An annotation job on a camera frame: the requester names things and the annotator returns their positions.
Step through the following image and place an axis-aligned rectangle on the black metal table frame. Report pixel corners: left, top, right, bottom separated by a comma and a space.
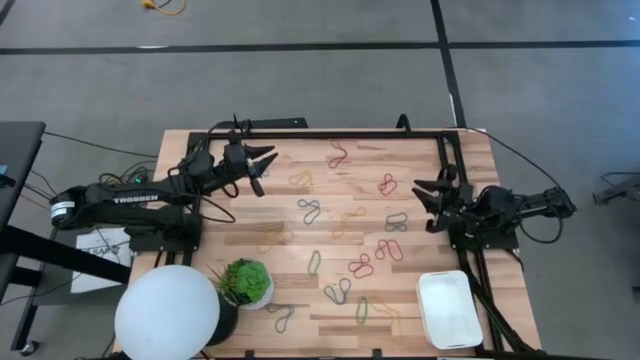
180, 113, 546, 360

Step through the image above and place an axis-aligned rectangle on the yellow cable with plug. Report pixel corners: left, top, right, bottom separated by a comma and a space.
141, 0, 187, 16

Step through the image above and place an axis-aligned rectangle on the black box with antenna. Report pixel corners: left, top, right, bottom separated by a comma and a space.
215, 113, 309, 130

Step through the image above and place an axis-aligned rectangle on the black desk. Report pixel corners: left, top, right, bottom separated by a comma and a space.
0, 121, 132, 351

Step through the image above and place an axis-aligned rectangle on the black lamp base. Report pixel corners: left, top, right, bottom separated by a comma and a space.
207, 292, 240, 347

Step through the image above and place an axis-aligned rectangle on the white plastic bin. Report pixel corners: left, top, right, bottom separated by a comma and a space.
415, 269, 485, 350

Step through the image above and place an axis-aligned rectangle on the red rubber band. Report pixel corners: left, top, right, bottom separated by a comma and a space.
347, 252, 375, 280
377, 173, 399, 197
327, 139, 350, 170
374, 238, 405, 263

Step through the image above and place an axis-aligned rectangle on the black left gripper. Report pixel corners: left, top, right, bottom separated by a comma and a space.
219, 141, 280, 198

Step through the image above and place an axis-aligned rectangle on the white grey triangle-pattern pot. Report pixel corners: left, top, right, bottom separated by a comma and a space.
234, 272, 276, 312

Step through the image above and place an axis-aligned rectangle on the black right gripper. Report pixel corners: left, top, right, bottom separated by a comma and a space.
412, 163, 477, 235

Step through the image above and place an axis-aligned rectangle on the white printed paper sheet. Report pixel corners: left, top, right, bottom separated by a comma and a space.
70, 228, 134, 295

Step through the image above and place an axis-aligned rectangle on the thin black floor cable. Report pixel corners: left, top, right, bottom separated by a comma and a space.
43, 130, 160, 160

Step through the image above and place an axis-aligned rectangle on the green succulent plant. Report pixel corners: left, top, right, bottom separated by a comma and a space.
209, 257, 274, 307

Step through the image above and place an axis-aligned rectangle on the black equipment stand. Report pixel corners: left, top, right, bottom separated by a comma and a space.
592, 171, 640, 205

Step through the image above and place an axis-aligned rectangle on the white globe lamp shade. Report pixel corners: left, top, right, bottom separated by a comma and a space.
113, 264, 221, 360

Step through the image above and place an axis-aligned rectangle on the long black arm cable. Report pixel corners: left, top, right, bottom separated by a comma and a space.
462, 127, 566, 191

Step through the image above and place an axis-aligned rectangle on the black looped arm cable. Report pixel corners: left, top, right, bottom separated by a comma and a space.
517, 197, 565, 245

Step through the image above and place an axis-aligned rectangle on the yellow rubber band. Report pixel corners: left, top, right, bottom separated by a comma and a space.
257, 223, 295, 255
368, 301, 403, 335
288, 170, 315, 194
331, 206, 368, 240

